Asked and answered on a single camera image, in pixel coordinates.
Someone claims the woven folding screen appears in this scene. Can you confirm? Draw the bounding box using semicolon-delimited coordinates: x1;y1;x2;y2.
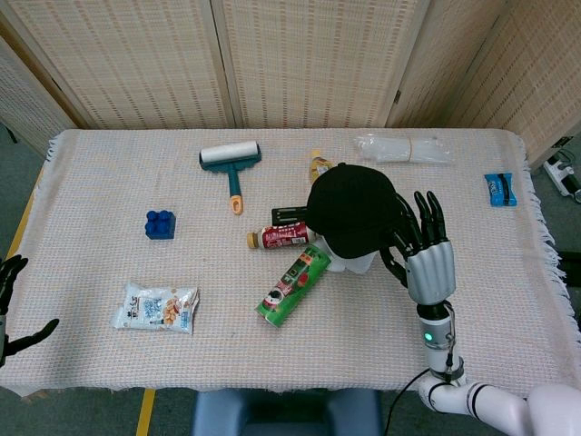
0;0;581;161

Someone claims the blue building block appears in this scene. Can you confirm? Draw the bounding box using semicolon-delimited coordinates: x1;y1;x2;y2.
143;209;178;241

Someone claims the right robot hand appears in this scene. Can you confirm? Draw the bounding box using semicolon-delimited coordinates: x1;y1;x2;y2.
379;190;457;306

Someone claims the white power strip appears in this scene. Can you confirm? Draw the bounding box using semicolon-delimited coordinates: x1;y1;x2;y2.
543;134;581;203

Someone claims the brown drink bottle red label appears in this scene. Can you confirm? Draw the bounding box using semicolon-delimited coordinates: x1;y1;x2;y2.
246;220;321;251

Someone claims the clear plastic bag bundle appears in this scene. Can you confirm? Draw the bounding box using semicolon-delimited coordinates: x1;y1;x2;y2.
353;134;456;167

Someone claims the white snack bag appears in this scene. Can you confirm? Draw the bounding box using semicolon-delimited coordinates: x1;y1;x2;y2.
110;282;202;336

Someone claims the teal lint roller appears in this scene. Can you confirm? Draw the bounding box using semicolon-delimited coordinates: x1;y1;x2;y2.
198;140;263;216

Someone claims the beige woven tablecloth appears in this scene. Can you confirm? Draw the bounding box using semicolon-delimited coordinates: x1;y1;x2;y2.
0;127;581;399

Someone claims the black baseball cap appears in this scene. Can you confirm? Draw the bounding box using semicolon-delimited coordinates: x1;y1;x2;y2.
306;163;403;262

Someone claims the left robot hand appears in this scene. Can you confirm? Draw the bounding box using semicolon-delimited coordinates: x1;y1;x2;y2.
0;254;61;367

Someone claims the blue snack packet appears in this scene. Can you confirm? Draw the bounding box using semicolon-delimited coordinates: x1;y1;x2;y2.
483;172;519;209

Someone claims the white foam mannequin head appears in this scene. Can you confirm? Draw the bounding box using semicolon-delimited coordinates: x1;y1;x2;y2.
316;239;379;276

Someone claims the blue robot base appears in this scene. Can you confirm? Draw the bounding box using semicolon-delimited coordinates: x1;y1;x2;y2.
190;388;388;436

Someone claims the green chips can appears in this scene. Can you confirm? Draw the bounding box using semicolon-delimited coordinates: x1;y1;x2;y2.
254;243;333;330

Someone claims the yellow sponge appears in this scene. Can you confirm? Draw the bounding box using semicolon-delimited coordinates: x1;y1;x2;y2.
309;150;338;184

